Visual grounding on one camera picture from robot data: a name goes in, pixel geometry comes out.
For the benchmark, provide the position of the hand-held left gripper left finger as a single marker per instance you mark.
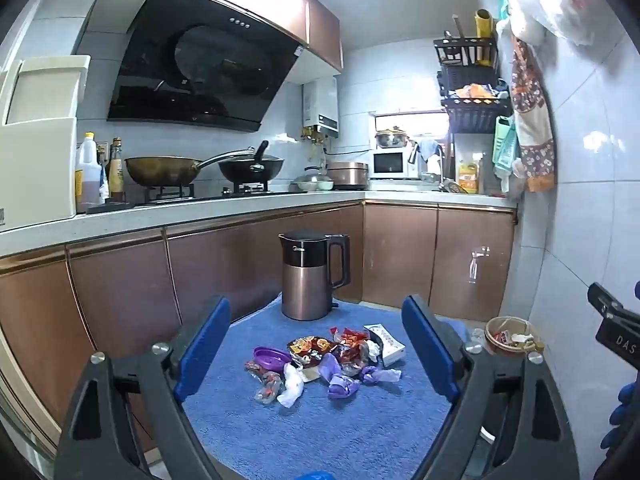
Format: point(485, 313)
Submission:
point(205, 345)

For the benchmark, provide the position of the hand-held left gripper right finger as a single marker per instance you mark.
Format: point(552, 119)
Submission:
point(430, 350)

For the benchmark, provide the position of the small white carton box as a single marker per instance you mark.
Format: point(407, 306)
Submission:
point(390, 347)

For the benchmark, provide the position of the small white tissue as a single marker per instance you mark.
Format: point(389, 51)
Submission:
point(371, 351)

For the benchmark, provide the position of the purple wrapper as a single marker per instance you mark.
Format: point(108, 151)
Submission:
point(375, 374)
point(340, 385)

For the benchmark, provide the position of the beige waste basket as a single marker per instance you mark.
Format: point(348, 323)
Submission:
point(495, 342)

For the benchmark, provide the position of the purple plastic lid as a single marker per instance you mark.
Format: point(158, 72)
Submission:
point(270, 358)

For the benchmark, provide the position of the clear red candy wrapper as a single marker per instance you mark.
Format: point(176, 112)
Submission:
point(270, 385)

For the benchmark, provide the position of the red snack wrapper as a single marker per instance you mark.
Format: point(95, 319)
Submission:
point(350, 342)

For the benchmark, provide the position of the dark orange snack packet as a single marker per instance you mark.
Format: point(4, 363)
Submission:
point(312, 347)

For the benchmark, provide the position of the person's right hand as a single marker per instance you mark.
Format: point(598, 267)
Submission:
point(625, 410)

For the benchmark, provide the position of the copper lower cabinets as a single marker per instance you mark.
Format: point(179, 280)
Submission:
point(400, 255)

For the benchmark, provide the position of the copper black electric kettle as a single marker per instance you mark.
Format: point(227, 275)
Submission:
point(305, 285)

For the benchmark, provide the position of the gas stove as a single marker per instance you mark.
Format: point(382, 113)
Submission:
point(200, 197)

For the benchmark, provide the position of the yellow oil bottle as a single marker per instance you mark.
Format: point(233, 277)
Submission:
point(469, 175)

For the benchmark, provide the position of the bronze wok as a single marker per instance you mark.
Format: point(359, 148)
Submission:
point(160, 170)

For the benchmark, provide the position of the black frying pan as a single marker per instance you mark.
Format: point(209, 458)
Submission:
point(250, 169)

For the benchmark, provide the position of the white microwave oven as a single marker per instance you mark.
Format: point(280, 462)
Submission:
point(395, 164)

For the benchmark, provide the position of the dark sauce bottle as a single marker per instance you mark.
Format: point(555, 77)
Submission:
point(116, 175)

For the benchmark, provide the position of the copper rice cooker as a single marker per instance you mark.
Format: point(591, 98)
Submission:
point(347, 175)

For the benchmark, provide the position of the white pot with glass lid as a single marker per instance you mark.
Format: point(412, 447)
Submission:
point(312, 182)

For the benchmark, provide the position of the blue grey cloth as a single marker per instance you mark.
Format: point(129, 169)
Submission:
point(430, 149)

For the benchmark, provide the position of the white cooking oil bottle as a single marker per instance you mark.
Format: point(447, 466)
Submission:
point(87, 170)

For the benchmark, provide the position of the steel pot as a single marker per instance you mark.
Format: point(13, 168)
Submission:
point(392, 139)

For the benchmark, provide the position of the green plastic bag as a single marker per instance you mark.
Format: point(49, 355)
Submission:
point(504, 147)

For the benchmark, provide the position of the floral apron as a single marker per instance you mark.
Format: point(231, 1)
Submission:
point(532, 125)

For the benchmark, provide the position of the white countertop appliance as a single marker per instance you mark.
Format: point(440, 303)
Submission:
point(40, 160)

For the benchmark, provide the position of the white water heater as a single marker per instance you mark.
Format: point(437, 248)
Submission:
point(322, 105)

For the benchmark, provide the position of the black range hood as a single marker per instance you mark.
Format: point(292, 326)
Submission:
point(200, 70)

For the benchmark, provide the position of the yellow roll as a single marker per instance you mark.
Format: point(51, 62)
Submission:
point(485, 30)

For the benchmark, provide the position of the black wall rack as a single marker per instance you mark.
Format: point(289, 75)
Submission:
point(470, 117)

